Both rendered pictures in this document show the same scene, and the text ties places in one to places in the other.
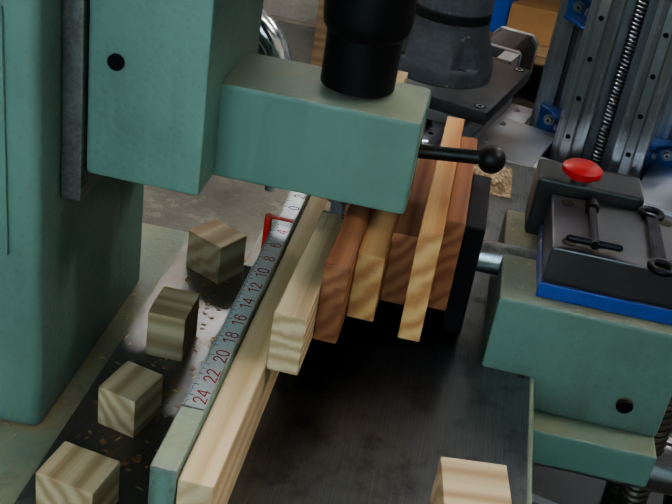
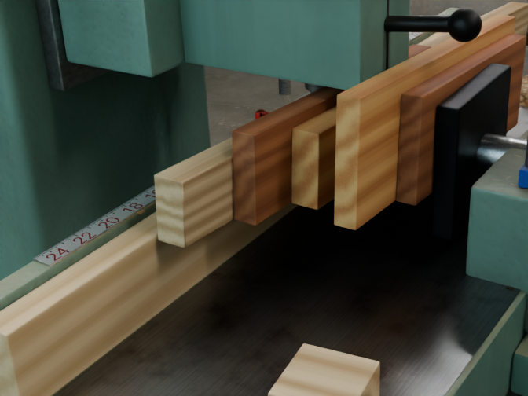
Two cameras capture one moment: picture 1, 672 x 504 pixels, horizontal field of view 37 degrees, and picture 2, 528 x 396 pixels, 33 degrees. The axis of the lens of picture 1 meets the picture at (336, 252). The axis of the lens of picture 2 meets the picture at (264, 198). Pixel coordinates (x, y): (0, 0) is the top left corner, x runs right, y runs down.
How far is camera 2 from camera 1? 31 cm
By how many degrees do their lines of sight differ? 26
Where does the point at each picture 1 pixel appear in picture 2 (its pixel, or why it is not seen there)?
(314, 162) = (267, 38)
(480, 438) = (412, 346)
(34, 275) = (21, 160)
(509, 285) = (491, 176)
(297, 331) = (176, 196)
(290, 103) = not seen: outside the picture
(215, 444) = (42, 298)
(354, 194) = (309, 71)
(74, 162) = (53, 51)
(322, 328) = (240, 207)
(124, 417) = not seen: hidden behind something
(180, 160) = (131, 40)
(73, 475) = not seen: hidden behind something
